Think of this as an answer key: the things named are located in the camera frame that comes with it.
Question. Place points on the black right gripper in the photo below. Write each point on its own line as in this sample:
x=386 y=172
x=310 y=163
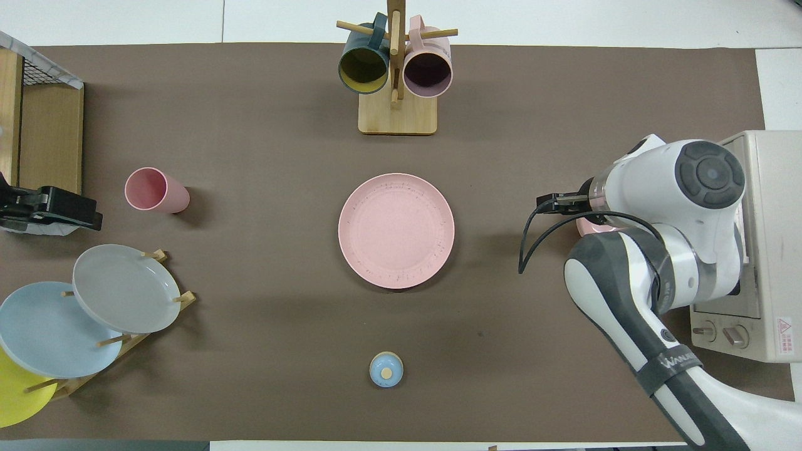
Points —
x=567 y=204

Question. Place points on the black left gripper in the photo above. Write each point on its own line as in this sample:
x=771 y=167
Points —
x=69 y=203

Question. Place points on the pink bowl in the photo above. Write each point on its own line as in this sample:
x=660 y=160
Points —
x=592 y=228

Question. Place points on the pink tumbler cup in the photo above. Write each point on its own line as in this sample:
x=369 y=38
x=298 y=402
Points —
x=147 y=188

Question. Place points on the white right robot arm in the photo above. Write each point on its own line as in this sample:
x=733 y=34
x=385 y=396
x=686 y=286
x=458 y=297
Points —
x=689 y=188

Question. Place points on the grey plate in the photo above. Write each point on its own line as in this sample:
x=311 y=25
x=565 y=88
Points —
x=125 y=288

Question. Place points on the light blue plate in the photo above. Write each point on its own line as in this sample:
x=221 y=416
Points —
x=50 y=332

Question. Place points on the wooden plate rack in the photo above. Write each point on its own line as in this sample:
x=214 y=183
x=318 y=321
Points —
x=186 y=299

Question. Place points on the pink speckled plate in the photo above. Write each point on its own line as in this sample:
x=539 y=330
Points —
x=396 y=232

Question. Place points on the brown table mat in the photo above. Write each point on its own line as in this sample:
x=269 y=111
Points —
x=250 y=156

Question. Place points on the wooden mug tree stand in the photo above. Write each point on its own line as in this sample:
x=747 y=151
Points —
x=398 y=119

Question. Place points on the pink mug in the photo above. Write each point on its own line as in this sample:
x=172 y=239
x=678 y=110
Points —
x=428 y=72

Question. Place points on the yellow plate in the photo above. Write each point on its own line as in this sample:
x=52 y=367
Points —
x=15 y=394

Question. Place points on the beige toaster oven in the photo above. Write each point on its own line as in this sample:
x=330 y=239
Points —
x=777 y=188

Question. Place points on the dark green mug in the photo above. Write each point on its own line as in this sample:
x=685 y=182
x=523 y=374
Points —
x=363 y=69

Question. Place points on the small blue lidded jar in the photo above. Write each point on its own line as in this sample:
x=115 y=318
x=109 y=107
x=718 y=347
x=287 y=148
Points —
x=386 y=373

